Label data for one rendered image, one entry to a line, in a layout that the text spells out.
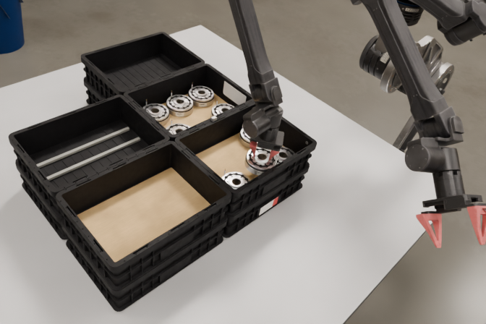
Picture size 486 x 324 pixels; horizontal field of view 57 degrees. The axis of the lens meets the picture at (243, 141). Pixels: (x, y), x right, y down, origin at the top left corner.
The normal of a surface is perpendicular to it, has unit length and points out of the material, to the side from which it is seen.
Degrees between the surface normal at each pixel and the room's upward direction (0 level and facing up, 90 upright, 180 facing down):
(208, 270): 0
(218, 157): 0
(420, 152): 72
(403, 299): 0
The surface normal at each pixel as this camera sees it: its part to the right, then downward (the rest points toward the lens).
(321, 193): 0.14, -0.75
